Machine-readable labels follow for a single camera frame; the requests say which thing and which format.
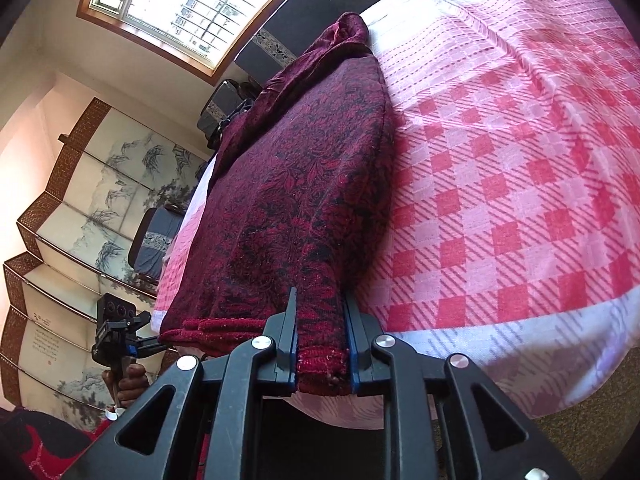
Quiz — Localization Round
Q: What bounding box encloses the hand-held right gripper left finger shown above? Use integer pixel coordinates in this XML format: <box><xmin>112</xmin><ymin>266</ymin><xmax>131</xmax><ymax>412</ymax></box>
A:
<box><xmin>65</xmin><ymin>287</ymin><xmax>300</xmax><ymax>480</ymax></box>

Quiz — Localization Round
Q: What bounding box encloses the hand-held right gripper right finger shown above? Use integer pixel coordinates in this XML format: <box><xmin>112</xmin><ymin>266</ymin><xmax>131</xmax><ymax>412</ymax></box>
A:
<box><xmin>343</xmin><ymin>295</ymin><xmax>582</xmax><ymax>480</ymax></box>

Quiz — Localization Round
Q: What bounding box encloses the dark red patterned garment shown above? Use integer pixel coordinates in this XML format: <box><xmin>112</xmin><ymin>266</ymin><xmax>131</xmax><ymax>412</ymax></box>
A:
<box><xmin>159</xmin><ymin>10</ymin><xmax>401</xmax><ymax>397</ymax></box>

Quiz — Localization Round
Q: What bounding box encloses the person's left hand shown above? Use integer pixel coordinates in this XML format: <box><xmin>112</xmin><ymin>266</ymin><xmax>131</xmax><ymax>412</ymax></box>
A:
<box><xmin>102</xmin><ymin>362</ymin><xmax>150</xmax><ymax>411</ymax></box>

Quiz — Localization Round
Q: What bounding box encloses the grey cushioned wooden armchair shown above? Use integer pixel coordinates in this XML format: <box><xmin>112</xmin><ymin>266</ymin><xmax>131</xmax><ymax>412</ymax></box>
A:
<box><xmin>127</xmin><ymin>204</ymin><xmax>187</xmax><ymax>287</ymax></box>
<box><xmin>197</xmin><ymin>78</ymin><xmax>262</xmax><ymax>151</ymax></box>

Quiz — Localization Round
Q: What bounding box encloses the painted folding screen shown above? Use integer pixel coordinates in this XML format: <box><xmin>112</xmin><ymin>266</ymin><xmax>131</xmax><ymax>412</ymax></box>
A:
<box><xmin>0</xmin><ymin>97</ymin><xmax>212</xmax><ymax>433</ymax></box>

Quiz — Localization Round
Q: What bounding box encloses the red and black rug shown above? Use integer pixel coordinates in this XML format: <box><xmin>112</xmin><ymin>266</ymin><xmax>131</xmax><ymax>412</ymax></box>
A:
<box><xmin>0</xmin><ymin>406</ymin><xmax>122</xmax><ymax>480</ymax></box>

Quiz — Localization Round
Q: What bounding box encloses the pink checked blanket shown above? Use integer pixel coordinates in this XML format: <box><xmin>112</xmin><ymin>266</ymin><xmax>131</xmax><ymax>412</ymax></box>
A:
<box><xmin>152</xmin><ymin>0</ymin><xmax>640</xmax><ymax>431</ymax></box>

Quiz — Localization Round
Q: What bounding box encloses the wooden framed barred window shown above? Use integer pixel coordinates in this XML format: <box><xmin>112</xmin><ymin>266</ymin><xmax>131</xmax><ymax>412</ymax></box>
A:
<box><xmin>76</xmin><ymin>0</ymin><xmax>341</xmax><ymax>86</ymax></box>

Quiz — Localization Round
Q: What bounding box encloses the grey sofa with patterned stripes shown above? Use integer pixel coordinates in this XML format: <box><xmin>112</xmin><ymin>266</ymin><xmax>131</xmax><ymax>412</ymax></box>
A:
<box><xmin>234</xmin><ymin>0</ymin><xmax>451</xmax><ymax>82</ymax></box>

